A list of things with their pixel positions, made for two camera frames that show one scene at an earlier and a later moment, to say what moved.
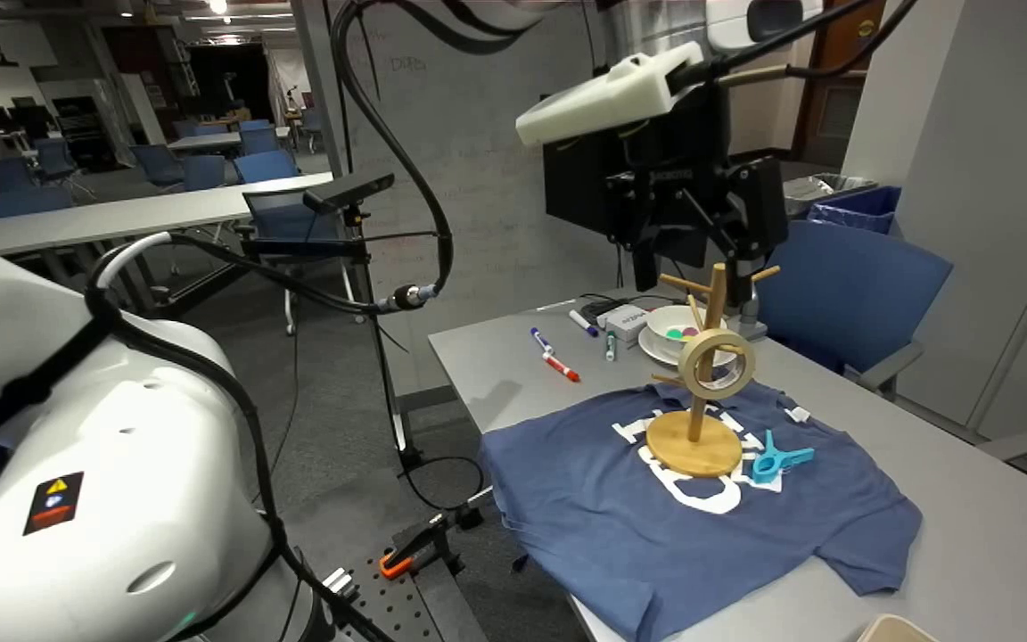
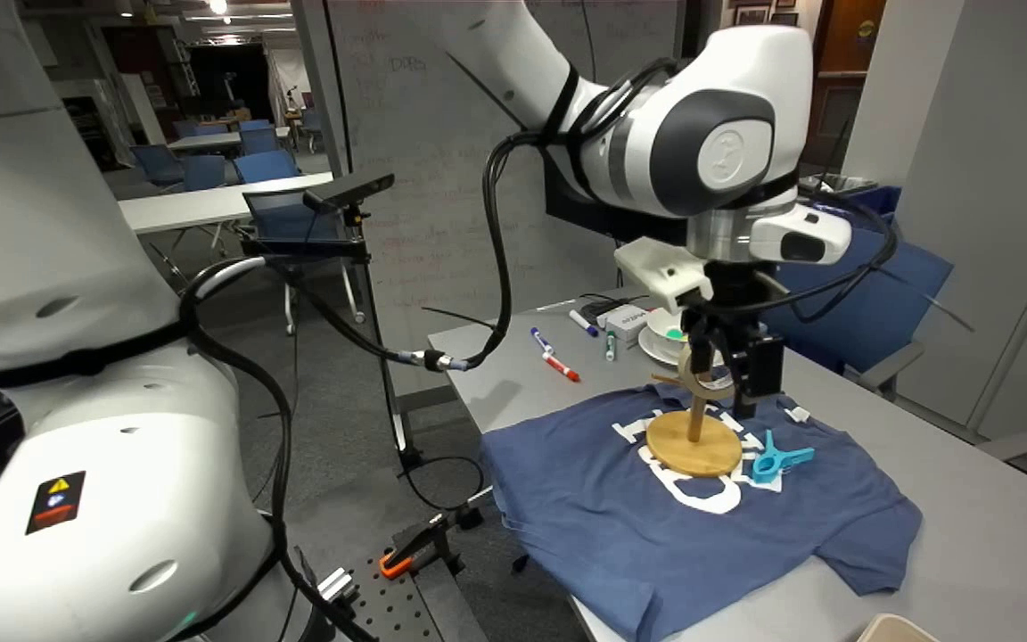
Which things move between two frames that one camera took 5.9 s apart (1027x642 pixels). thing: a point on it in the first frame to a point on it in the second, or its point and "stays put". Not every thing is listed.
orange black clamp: (406, 549) stays put
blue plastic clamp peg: (774, 457) stays put
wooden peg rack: (692, 442) stays put
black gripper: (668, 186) to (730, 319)
